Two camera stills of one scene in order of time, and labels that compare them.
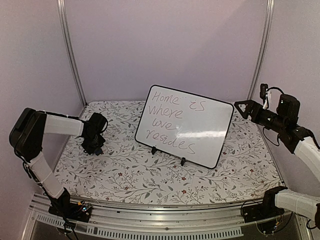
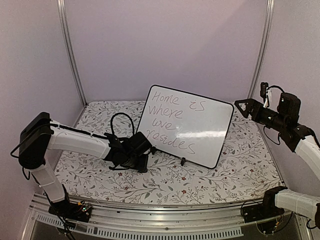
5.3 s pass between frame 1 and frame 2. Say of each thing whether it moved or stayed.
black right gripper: stayed
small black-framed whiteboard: stayed
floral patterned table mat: stayed
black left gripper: moved
